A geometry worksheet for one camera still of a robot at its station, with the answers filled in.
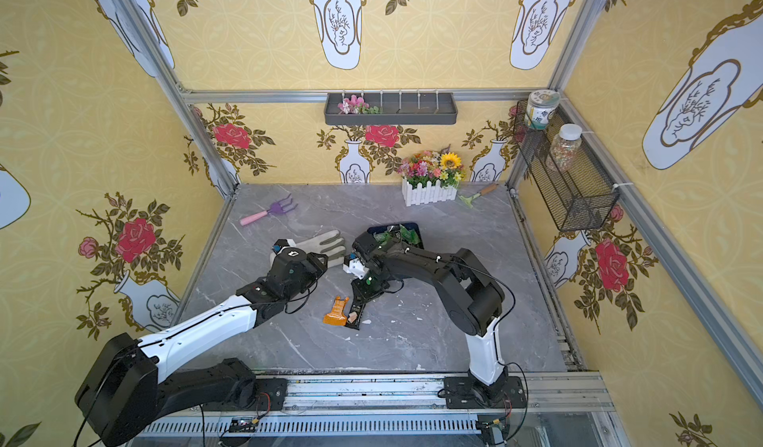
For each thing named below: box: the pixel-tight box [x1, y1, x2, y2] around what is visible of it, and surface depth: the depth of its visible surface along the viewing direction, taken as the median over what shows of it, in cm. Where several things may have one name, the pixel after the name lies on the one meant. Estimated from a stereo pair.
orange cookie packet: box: [321, 296, 350, 326], surface depth 89 cm
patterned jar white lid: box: [525, 88, 562, 131], surface depth 87 cm
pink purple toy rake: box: [239, 192, 299, 226], surface depth 119 cm
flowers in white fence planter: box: [397, 144, 465, 208], surface depth 108 cm
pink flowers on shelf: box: [336, 94, 380, 115], surface depth 89 cm
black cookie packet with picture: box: [345, 302, 363, 331], surface depth 87 cm
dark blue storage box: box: [367, 222, 425, 250], surface depth 105 cm
